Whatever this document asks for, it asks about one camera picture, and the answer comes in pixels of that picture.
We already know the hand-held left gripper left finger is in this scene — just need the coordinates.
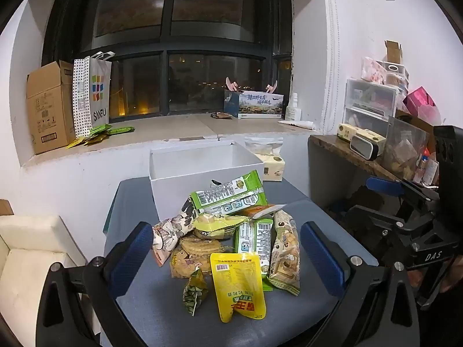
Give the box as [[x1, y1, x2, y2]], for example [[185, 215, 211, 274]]
[[35, 221, 154, 347]]

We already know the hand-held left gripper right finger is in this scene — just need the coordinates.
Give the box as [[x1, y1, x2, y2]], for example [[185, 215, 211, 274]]
[[300, 220, 422, 347]]

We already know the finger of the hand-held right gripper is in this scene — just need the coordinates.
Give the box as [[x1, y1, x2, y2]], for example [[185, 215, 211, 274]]
[[366, 176, 440, 205], [343, 204, 411, 237]]

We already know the cartoon print snack packet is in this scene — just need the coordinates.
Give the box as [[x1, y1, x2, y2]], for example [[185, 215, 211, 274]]
[[152, 197, 198, 268]]

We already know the narrow green barcode snack packet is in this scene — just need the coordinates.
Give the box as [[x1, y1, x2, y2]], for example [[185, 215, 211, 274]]
[[233, 217, 274, 291]]

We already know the orange snack packet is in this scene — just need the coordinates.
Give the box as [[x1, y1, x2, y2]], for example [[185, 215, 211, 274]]
[[237, 203, 286, 219]]

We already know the small green patterned packet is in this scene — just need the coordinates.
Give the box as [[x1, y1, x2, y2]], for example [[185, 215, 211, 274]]
[[183, 267, 210, 317]]

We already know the white cardboard box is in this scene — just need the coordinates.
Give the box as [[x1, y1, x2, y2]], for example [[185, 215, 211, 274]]
[[149, 141, 265, 221]]

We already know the yellow snack pouch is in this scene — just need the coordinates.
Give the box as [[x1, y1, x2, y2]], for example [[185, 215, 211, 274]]
[[210, 252, 266, 323]]

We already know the yellow-green snack packet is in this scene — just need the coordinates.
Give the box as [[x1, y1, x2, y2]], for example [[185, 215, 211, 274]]
[[192, 213, 250, 241]]

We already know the white and black clock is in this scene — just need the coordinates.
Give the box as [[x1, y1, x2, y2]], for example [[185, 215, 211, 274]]
[[350, 134, 379, 160]]

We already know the clear plastic bin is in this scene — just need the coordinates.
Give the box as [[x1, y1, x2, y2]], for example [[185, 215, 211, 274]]
[[383, 116, 433, 181]]

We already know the dark side table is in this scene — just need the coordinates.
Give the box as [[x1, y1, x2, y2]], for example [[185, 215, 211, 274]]
[[308, 134, 402, 221]]

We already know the pale yellow pack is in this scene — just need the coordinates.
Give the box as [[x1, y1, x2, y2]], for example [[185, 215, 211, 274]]
[[336, 123, 386, 143]]

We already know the clear plastic drawer unit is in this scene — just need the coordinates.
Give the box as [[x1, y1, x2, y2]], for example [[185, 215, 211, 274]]
[[342, 79, 398, 134]]

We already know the pink box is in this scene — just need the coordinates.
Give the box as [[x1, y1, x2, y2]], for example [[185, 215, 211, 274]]
[[403, 87, 442, 123]]

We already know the beige tissue pack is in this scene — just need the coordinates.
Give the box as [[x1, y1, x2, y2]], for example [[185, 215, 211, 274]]
[[255, 153, 286, 182]]

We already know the white cushioned chair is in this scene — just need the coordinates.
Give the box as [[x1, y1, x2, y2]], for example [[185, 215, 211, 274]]
[[0, 215, 95, 347]]

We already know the white tube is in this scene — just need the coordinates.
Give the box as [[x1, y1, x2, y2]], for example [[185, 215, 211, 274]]
[[278, 119, 315, 131]]

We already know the small clear organizer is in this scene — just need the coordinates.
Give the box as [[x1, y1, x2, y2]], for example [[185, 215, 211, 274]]
[[374, 60, 409, 95]]

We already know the pink floral pouch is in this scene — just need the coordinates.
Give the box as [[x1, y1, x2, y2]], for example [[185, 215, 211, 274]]
[[361, 57, 387, 82]]

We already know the white plastic bottle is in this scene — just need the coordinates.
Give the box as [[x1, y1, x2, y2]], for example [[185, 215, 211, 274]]
[[285, 93, 302, 121]]

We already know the clear zip bag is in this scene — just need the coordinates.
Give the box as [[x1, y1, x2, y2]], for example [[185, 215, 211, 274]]
[[244, 135, 284, 156]]

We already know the pile of green sachets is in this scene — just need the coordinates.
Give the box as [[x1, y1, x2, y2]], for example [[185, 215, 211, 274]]
[[65, 124, 135, 149]]

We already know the small open cardboard box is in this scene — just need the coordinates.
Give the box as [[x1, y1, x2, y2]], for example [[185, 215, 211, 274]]
[[384, 40, 403, 64]]

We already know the scenic print tissue box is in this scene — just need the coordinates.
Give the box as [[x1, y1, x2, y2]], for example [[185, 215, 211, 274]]
[[223, 88, 284, 119]]

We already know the white dotted shopping bag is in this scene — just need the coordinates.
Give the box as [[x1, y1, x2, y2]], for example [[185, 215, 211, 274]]
[[72, 51, 116, 140]]

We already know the brown cardboard box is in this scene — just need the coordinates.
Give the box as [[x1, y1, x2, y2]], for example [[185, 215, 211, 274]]
[[26, 60, 77, 155]]

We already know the dark window frame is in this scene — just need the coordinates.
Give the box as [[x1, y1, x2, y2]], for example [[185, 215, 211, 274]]
[[41, 0, 293, 118]]

